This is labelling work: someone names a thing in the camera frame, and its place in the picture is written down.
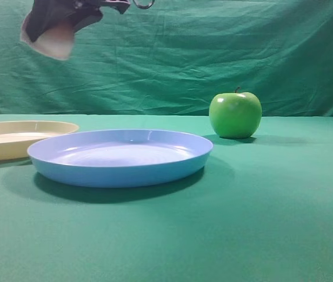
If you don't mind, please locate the green backdrop cloth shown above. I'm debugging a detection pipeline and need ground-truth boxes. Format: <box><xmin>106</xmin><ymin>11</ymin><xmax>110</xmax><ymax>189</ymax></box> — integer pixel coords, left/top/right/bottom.
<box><xmin>0</xmin><ymin>1</ymin><xmax>333</xmax><ymax>116</ymax></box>

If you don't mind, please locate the green apple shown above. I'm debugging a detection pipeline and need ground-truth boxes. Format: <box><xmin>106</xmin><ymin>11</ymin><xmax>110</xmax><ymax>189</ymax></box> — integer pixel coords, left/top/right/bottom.
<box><xmin>209</xmin><ymin>88</ymin><xmax>262</xmax><ymax>139</ymax></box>

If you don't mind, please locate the green table cloth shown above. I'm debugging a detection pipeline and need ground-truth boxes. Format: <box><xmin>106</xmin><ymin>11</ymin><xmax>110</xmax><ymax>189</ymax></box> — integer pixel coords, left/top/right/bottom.
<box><xmin>0</xmin><ymin>115</ymin><xmax>333</xmax><ymax>281</ymax></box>

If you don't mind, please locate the blue plastic plate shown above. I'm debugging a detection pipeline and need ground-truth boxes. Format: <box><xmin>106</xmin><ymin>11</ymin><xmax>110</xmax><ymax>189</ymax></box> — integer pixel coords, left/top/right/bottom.
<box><xmin>28</xmin><ymin>129</ymin><xmax>214</xmax><ymax>188</ymax></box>

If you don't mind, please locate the yellow brown bread bun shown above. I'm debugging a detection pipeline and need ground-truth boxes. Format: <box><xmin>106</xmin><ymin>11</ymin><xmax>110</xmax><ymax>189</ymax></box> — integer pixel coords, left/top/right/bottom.
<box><xmin>20</xmin><ymin>21</ymin><xmax>75</xmax><ymax>61</ymax></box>

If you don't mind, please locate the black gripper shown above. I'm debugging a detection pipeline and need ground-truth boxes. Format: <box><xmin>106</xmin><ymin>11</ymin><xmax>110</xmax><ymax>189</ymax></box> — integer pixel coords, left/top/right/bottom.
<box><xmin>23</xmin><ymin>0</ymin><xmax>155</xmax><ymax>42</ymax></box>

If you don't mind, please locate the pale yellow plastic plate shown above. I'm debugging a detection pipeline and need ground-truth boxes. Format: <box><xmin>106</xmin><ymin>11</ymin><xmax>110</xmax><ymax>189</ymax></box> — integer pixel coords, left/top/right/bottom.
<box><xmin>0</xmin><ymin>120</ymin><xmax>79</xmax><ymax>161</ymax></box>

